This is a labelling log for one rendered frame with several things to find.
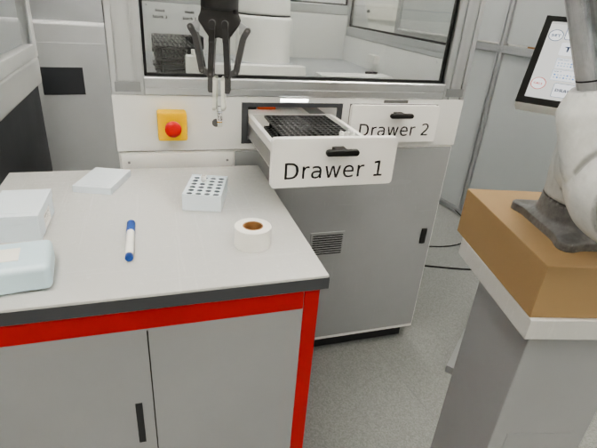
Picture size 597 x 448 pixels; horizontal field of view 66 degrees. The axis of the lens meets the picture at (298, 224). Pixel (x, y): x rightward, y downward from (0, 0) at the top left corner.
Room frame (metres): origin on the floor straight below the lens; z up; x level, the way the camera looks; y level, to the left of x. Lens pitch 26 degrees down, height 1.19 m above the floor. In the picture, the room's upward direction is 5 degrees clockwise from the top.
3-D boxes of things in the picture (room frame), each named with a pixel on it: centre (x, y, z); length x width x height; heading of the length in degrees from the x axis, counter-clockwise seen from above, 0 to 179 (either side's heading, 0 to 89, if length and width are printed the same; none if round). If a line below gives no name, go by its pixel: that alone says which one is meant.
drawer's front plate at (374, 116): (1.37, -0.26, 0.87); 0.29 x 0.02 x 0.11; 109
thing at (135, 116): (1.74, 0.16, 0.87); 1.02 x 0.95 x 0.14; 109
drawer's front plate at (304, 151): (0.97, -0.07, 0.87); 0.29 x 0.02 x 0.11; 109
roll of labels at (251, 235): (0.77, 0.09, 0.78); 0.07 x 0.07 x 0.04
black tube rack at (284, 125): (1.16, 0.00, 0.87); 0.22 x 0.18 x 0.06; 19
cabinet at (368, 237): (1.74, 0.15, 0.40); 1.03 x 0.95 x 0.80; 109
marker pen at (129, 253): (0.73, 0.31, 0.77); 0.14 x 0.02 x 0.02; 19
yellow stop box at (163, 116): (1.15, 0.34, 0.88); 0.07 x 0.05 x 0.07; 109
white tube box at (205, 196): (0.96, 0.22, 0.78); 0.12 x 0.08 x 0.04; 3
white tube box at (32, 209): (0.76, 0.52, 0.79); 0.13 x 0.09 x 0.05; 18
